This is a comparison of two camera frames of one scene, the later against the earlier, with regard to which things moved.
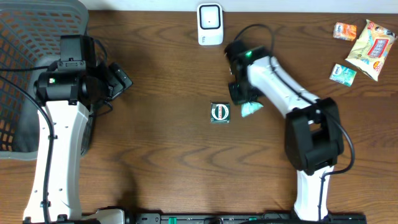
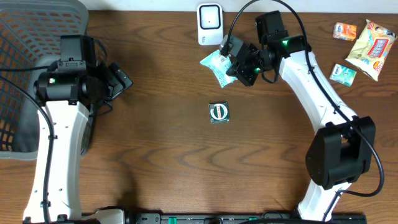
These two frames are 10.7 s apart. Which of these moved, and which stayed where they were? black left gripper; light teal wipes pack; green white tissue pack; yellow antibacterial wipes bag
Moved: light teal wipes pack
Stayed: black left gripper; green white tissue pack; yellow antibacterial wipes bag
